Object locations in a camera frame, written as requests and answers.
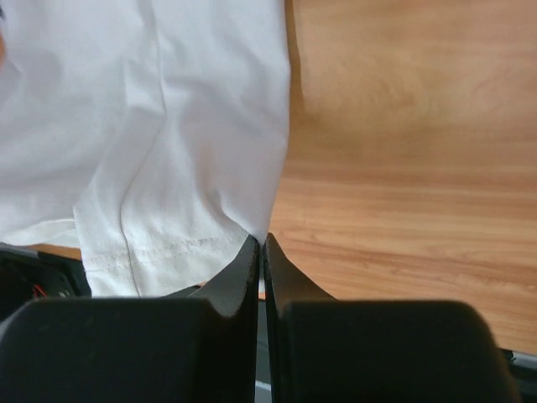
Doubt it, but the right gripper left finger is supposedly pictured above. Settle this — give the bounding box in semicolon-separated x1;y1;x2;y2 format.
1;238;259;402

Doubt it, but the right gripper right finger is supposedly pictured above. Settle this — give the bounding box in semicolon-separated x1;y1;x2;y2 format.
263;237;521;402

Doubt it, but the green and white raglan t-shirt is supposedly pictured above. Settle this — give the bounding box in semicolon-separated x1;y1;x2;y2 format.
1;1;290;296

